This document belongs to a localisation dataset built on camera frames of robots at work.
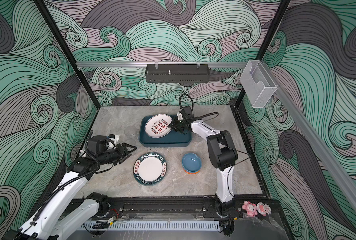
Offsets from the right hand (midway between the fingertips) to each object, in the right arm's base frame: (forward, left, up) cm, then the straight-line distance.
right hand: (167, 125), depth 94 cm
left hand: (-22, +15, +9) cm, 28 cm away
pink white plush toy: (-45, -49, -8) cm, 67 cm away
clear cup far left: (+1, +27, -8) cm, 28 cm away
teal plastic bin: (-8, -4, -3) cm, 10 cm away
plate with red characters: (+1, +8, -3) cm, 8 cm away
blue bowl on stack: (-23, -15, -5) cm, 27 cm away
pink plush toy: (-45, -43, -8) cm, 62 cm away
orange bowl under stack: (-29, -15, -5) cm, 32 cm away
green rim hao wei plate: (-25, +10, -10) cm, 28 cm away
